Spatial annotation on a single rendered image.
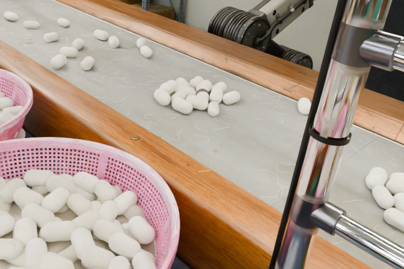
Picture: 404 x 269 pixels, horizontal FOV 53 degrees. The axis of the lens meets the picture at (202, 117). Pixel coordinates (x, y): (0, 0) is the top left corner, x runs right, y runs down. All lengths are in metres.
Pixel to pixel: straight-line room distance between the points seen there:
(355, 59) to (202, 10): 3.04
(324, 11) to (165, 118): 2.24
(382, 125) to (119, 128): 0.40
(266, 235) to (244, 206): 0.04
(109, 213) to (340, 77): 0.27
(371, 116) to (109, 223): 0.45
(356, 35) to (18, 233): 0.32
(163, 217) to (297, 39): 2.52
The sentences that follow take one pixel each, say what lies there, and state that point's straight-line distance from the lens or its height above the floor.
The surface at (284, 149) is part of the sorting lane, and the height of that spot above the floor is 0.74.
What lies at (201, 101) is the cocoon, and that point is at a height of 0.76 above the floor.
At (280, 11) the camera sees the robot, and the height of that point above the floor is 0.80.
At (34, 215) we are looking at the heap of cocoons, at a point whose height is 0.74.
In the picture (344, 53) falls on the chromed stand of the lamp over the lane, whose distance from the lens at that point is 0.24.
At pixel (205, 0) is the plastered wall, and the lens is 3.24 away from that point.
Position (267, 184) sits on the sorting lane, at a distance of 0.49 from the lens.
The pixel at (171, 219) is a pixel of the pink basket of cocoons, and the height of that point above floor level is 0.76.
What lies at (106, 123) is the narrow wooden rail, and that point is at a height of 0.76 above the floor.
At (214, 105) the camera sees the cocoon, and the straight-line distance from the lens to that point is 0.61.
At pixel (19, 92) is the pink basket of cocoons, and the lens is 0.65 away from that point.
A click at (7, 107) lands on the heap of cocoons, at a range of 0.63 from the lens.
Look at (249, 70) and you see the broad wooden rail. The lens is 0.78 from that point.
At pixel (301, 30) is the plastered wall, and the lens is 2.84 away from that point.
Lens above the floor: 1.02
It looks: 27 degrees down
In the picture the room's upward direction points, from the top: 7 degrees clockwise
